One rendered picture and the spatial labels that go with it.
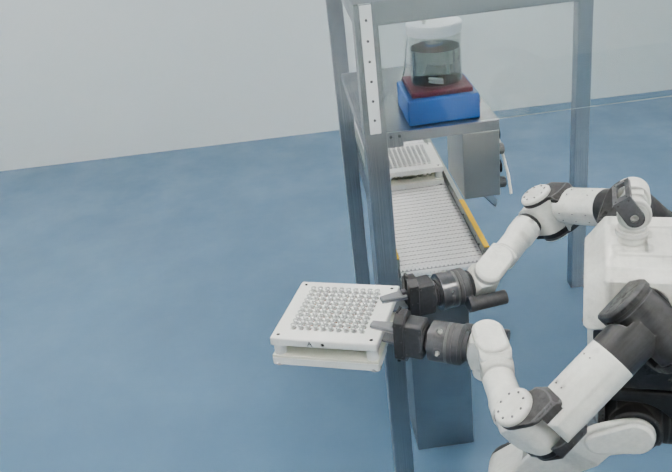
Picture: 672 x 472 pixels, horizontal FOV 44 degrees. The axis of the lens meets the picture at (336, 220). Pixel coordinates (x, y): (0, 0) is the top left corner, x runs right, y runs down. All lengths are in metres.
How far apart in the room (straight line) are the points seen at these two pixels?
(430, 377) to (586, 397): 1.42
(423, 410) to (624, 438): 1.18
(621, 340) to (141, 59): 4.74
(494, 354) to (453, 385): 1.24
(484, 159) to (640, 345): 0.99
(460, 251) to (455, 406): 0.65
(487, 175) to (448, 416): 0.98
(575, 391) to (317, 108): 4.59
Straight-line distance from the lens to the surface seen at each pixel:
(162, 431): 3.36
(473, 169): 2.38
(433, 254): 2.57
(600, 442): 1.92
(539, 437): 1.56
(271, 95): 5.88
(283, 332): 1.88
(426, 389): 2.92
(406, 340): 1.81
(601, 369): 1.52
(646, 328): 1.54
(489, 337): 1.73
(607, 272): 1.65
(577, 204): 2.03
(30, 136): 6.22
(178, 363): 3.70
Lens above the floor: 2.07
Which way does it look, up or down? 26 degrees down
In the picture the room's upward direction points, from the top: 7 degrees counter-clockwise
